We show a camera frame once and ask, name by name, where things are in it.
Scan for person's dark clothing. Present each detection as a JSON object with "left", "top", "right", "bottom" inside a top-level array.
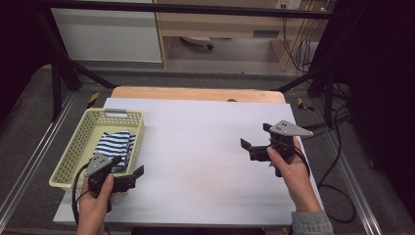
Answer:
[{"left": 130, "top": 227, "right": 267, "bottom": 235}]

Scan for white cabinet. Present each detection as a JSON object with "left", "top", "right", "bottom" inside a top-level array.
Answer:
[{"left": 50, "top": 7, "right": 163, "bottom": 64}]

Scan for black curtain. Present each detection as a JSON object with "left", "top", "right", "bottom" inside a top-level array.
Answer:
[
  {"left": 309, "top": 0, "right": 415, "bottom": 210},
  {"left": 0, "top": 0, "right": 55, "bottom": 122}
]

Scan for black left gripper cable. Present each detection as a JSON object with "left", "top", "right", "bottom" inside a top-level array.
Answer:
[{"left": 71, "top": 164, "right": 91, "bottom": 226}]

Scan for black metal frame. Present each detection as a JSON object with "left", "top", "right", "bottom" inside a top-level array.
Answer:
[{"left": 32, "top": 0, "right": 355, "bottom": 129}]

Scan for blue white striped cloth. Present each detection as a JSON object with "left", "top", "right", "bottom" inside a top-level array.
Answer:
[{"left": 92, "top": 130, "right": 137, "bottom": 172}]

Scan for hanging black cables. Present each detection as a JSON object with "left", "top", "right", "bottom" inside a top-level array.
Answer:
[{"left": 281, "top": 13, "right": 327, "bottom": 73}]

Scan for person's right hand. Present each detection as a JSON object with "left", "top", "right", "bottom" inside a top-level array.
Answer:
[{"left": 266, "top": 136, "right": 322, "bottom": 212}]

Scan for person's left hand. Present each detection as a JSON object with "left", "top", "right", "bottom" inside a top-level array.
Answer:
[{"left": 77, "top": 174, "right": 115, "bottom": 224}]

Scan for light wooden desk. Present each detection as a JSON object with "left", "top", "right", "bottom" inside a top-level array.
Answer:
[{"left": 153, "top": 0, "right": 337, "bottom": 71}]

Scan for black floor cables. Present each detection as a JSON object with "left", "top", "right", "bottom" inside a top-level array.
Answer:
[{"left": 297, "top": 104, "right": 351, "bottom": 142}]

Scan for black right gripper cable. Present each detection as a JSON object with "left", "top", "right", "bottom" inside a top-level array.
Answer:
[{"left": 293, "top": 145, "right": 357, "bottom": 225}]

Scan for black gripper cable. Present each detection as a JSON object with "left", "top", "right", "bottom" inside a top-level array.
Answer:
[
  {"left": 293, "top": 145, "right": 357, "bottom": 225},
  {"left": 71, "top": 164, "right": 91, "bottom": 226}
]

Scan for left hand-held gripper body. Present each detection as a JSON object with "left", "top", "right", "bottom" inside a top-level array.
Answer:
[{"left": 84, "top": 152, "right": 115, "bottom": 213}]

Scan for white power strip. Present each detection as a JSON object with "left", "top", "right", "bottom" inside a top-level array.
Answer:
[{"left": 275, "top": 0, "right": 303, "bottom": 11}]

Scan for aluminium rail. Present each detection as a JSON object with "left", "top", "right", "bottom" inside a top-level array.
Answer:
[
  {"left": 326, "top": 130, "right": 384, "bottom": 235},
  {"left": 0, "top": 92, "right": 78, "bottom": 231}
]

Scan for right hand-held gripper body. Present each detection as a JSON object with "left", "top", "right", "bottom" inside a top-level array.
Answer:
[{"left": 268, "top": 119, "right": 314, "bottom": 178}]

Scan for wooden table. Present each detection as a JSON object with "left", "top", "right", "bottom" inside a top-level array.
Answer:
[{"left": 111, "top": 85, "right": 288, "bottom": 105}]

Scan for office chair base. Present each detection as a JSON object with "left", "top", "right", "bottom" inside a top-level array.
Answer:
[{"left": 179, "top": 35, "right": 215, "bottom": 51}]

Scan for white board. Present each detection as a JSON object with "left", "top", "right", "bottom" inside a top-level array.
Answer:
[{"left": 53, "top": 97, "right": 331, "bottom": 228}]

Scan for pale yellow plastic basket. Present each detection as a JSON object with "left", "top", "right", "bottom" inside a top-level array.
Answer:
[{"left": 48, "top": 108, "right": 145, "bottom": 192}]

